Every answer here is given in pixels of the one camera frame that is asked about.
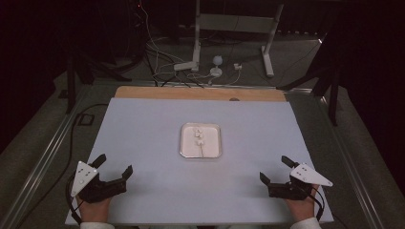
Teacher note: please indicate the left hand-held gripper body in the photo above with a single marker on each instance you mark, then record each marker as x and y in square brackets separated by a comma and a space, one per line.
[83, 176]

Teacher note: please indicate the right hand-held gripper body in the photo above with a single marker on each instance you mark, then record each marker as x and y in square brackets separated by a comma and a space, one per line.
[305, 174]

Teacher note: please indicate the square metal tray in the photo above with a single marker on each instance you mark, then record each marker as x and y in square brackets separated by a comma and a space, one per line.
[211, 143]

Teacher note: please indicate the thin wooden skewer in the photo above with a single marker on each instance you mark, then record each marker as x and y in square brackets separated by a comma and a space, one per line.
[202, 151]

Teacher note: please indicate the small white piece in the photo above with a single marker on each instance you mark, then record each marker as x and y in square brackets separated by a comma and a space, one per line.
[197, 129]
[199, 135]
[200, 142]

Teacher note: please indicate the person's right hand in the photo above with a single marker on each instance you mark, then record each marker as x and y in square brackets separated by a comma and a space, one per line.
[302, 209]

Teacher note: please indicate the person's left hand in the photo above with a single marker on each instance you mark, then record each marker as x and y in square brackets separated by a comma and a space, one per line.
[95, 210]

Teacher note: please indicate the pale blue table mat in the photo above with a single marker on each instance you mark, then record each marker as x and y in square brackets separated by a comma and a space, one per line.
[149, 133]

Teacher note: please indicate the black tripod stand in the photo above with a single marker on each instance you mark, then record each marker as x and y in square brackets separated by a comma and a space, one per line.
[333, 95]

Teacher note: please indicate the white plug adapter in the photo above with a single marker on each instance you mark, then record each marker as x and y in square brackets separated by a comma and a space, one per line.
[237, 66]

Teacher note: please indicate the white power strip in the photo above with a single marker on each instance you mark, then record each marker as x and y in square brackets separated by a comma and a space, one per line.
[184, 66]

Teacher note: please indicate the white round device on base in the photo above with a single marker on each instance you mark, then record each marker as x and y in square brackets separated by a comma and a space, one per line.
[217, 60]

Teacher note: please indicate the white metal stand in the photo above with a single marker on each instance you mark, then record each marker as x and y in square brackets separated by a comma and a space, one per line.
[234, 23]

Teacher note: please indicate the black square floor frame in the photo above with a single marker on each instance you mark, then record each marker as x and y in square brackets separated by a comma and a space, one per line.
[79, 119]

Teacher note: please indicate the metal floor rail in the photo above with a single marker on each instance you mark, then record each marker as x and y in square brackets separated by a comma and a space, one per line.
[38, 165]
[353, 171]

